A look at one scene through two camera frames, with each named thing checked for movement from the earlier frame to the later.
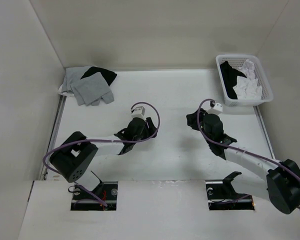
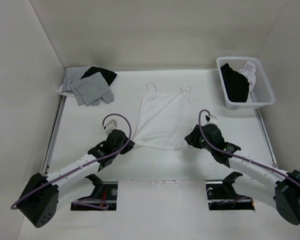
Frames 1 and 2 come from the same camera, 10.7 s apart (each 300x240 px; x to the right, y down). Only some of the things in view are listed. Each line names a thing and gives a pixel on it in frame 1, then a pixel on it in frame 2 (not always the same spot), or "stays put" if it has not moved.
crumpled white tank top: [248, 68] stays put
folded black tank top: [109, 75] stays put
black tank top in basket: [229, 75] stays put
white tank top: [247, 89] → [164, 119]
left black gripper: [149, 128] → [128, 147]
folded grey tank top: [92, 90] stays put
